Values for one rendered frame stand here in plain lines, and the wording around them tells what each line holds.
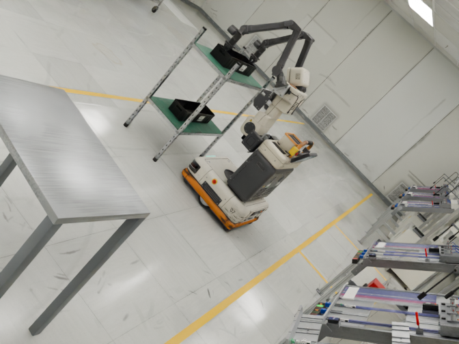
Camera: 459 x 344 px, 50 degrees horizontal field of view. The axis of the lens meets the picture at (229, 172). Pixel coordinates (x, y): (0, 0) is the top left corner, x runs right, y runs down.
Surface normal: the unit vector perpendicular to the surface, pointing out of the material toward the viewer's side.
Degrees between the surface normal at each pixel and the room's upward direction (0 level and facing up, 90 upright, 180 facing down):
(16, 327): 0
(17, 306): 0
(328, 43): 90
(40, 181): 0
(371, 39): 90
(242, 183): 90
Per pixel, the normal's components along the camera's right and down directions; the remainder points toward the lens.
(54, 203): 0.65, -0.68
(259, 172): -0.41, 0.04
